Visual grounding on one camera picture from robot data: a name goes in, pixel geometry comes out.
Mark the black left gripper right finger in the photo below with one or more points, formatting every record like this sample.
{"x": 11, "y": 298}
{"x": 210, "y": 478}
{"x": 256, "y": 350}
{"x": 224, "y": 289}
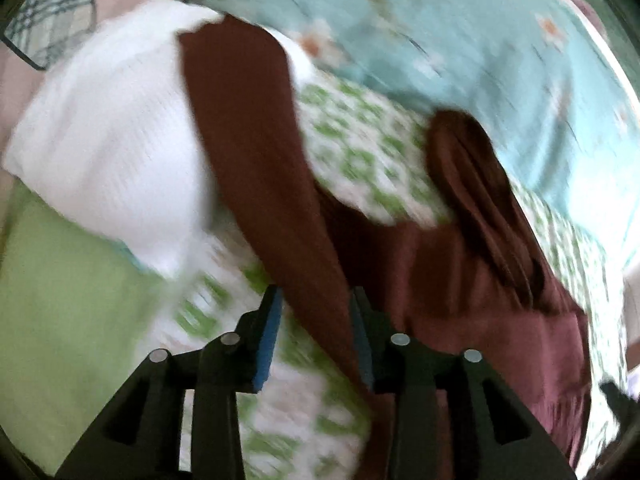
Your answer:
{"x": 454, "y": 416}

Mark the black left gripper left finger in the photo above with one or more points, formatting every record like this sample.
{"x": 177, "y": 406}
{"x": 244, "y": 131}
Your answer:
{"x": 175, "y": 417}

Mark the dark red knit garment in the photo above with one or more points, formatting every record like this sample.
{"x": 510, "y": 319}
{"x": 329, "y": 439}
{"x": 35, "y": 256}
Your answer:
{"x": 479, "y": 281}

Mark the light green bed sheet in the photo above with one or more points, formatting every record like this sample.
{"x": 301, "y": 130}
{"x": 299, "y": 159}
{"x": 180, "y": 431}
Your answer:
{"x": 73, "y": 310}

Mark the green white checkered quilt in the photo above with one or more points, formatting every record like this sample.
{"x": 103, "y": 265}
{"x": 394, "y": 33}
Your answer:
{"x": 307, "y": 423}

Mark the light blue floral duvet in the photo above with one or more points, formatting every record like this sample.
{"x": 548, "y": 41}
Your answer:
{"x": 559, "y": 108}

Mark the pink heart pillow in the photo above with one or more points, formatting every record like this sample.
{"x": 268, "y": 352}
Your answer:
{"x": 36, "y": 36}

